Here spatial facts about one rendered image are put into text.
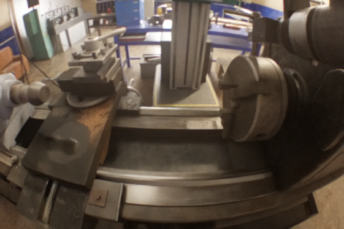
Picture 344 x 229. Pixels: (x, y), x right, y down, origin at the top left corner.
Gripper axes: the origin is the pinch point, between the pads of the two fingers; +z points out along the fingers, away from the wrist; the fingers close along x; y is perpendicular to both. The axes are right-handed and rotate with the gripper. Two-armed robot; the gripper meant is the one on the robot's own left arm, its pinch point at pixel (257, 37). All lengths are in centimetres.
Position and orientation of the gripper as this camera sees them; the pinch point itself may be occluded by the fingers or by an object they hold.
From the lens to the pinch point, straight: 45.0
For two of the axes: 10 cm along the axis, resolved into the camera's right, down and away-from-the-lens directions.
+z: -0.1, -3.1, 9.5
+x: 10.0, 0.2, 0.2
